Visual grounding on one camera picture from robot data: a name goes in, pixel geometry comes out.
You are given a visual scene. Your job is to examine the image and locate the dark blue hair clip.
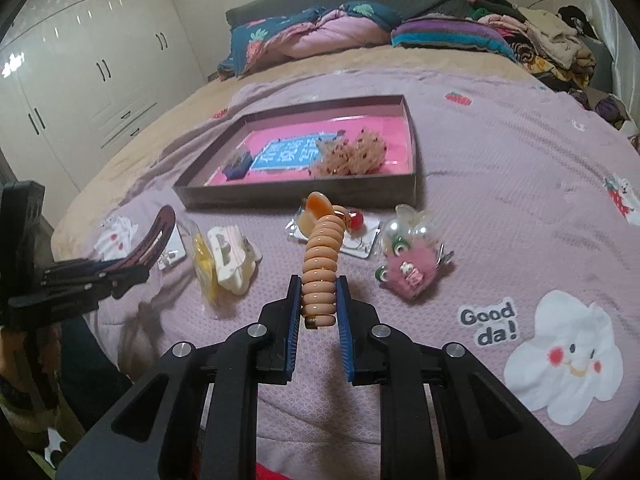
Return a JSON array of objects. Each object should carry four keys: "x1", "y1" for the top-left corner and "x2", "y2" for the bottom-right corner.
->
[{"x1": 222, "y1": 150, "x2": 251, "y2": 181}]

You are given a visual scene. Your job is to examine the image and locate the small white card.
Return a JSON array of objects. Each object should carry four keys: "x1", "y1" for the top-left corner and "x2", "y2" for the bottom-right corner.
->
[{"x1": 157, "y1": 232, "x2": 188, "y2": 271}]

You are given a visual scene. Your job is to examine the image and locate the shallow brown box pink inside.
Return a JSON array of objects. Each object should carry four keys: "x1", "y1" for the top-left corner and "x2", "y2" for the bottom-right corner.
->
[{"x1": 172, "y1": 94, "x2": 426, "y2": 211}]

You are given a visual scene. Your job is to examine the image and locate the beige mesh bow hair tie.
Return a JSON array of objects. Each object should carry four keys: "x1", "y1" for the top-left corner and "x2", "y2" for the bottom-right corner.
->
[
  {"x1": 307, "y1": 137, "x2": 351, "y2": 178},
  {"x1": 347, "y1": 127, "x2": 388, "y2": 173}
]

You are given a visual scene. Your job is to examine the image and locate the pink fluffy hair clip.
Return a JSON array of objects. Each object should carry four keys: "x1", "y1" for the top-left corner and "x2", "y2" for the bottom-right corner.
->
[{"x1": 375, "y1": 247, "x2": 456, "y2": 303}]

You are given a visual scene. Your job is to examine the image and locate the blue pink floral quilt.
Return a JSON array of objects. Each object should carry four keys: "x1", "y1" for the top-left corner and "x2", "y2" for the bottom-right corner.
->
[{"x1": 217, "y1": 0, "x2": 401, "y2": 78}]

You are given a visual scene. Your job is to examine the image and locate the cherry hair clip packet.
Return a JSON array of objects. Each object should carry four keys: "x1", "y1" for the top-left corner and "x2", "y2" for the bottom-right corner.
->
[{"x1": 285, "y1": 205, "x2": 383, "y2": 261}]

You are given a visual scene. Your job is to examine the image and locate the clear plastic hair ornament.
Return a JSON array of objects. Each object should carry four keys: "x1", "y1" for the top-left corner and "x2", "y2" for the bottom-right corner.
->
[{"x1": 380, "y1": 204, "x2": 436, "y2": 256}]

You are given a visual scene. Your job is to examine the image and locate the dark red hair clip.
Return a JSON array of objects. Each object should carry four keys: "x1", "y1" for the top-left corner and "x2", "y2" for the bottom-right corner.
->
[{"x1": 112, "y1": 205, "x2": 177, "y2": 298}]

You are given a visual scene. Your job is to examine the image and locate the striped purple pillow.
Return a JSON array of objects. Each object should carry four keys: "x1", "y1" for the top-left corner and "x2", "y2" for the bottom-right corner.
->
[{"x1": 390, "y1": 16, "x2": 518, "y2": 61}]

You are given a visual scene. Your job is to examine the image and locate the white hair claw clip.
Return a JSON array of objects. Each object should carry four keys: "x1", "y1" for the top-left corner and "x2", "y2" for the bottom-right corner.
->
[{"x1": 206, "y1": 225, "x2": 263, "y2": 296}]

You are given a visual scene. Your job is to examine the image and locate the white curtain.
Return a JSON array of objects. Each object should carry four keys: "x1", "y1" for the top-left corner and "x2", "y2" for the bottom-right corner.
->
[{"x1": 585, "y1": 0, "x2": 640, "y2": 111}]

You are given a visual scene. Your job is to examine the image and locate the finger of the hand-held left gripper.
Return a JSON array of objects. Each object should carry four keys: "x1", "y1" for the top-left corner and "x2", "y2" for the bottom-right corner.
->
[
  {"x1": 42, "y1": 258, "x2": 109, "y2": 284},
  {"x1": 9, "y1": 266, "x2": 152, "y2": 329}
]

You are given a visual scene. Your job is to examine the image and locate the purple printed blanket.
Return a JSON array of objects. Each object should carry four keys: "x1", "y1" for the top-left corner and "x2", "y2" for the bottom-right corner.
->
[{"x1": 90, "y1": 67, "x2": 640, "y2": 480}]

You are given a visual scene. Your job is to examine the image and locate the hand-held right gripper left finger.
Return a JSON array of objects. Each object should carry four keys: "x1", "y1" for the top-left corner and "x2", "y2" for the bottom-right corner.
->
[{"x1": 55, "y1": 274, "x2": 306, "y2": 480}]

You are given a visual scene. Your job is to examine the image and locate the blue printed card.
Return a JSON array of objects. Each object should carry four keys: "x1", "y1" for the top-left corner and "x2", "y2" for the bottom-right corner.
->
[{"x1": 247, "y1": 132, "x2": 326, "y2": 173}]

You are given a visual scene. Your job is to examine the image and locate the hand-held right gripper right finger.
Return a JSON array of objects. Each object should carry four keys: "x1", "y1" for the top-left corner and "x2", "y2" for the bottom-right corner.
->
[{"x1": 336, "y1": 275, "x2": 583, "y2": 480}]

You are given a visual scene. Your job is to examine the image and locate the peach spiral hair tie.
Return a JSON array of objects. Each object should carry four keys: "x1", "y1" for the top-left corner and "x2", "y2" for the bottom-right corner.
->
[{"x1": 301, "y1": 191, "x2": 352, "y2": 330}]

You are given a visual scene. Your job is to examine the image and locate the yellow hair ties packet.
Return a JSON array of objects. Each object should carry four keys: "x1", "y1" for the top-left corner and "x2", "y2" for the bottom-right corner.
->
[{"x1": 187, "y1": 220, "x2": 221, "y2": 306}]

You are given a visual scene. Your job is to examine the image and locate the pile of clothes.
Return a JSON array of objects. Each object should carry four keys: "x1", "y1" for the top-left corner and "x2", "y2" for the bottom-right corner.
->
[{"x1": 465, "y1": 0, "x2": 631, "y2": 126}]

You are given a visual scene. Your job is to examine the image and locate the white wardrobe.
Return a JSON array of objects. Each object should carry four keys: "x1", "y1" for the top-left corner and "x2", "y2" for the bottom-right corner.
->
[{"x1": 0, "y1": 0, "x2": 211, "y2": 196}]

